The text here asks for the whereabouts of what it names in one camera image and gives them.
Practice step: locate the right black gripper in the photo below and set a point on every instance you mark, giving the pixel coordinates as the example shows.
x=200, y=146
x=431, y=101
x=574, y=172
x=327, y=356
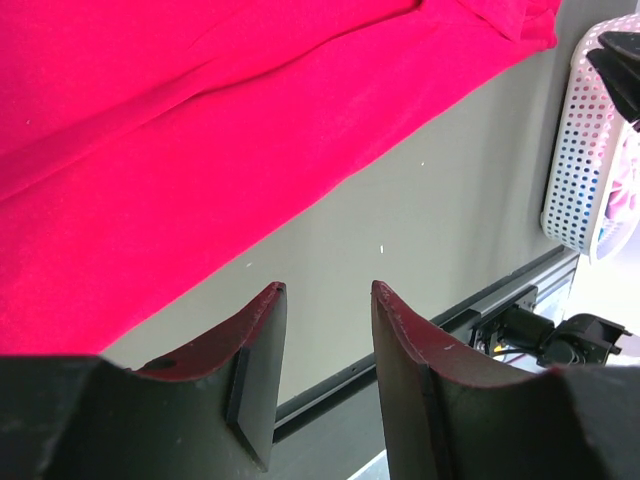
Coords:
x=616, y=61

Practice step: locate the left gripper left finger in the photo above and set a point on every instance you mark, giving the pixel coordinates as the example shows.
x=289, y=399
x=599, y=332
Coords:
x=205, y=410

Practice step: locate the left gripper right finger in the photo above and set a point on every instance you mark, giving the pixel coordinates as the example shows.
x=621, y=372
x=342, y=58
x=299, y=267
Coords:
x=451, y=412

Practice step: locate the red t shirt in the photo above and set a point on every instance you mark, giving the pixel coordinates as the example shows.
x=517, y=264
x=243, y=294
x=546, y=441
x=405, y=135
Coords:
x=146, y=144

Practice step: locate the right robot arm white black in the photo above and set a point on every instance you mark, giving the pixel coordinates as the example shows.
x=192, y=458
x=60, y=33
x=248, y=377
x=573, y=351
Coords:
x=582, y=339

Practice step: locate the pink t shirt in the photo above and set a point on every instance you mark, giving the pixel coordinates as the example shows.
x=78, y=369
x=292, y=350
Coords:
x=623, y=202

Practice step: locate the white plastic basket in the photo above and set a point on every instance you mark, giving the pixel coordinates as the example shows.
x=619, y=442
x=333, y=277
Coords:
x=587, y=150

